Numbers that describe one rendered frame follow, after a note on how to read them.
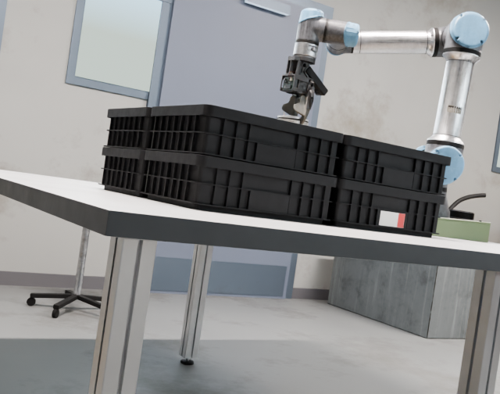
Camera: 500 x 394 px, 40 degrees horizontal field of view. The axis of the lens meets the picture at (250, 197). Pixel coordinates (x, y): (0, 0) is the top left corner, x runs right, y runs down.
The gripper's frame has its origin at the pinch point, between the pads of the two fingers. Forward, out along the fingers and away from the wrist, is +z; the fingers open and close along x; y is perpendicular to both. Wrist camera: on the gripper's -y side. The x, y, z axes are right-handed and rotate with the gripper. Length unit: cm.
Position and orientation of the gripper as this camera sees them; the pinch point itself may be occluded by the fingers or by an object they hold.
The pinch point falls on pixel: (298, 121)
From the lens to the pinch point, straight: 220.9
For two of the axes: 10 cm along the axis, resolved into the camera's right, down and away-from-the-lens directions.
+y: -8.3, -1.2, -5.5
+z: -1.7, 9.9, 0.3
